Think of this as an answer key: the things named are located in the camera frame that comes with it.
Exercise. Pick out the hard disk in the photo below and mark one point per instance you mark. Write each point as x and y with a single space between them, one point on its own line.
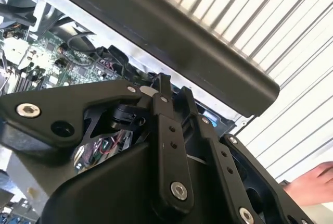
212 121

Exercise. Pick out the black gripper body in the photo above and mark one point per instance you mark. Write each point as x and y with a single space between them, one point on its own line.
109 190

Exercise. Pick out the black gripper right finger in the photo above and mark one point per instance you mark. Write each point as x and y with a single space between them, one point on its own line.
221 161

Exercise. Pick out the person's bare hand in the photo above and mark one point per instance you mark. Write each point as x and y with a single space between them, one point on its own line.
312 187

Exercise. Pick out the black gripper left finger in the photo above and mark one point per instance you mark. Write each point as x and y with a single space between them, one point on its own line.
52 104

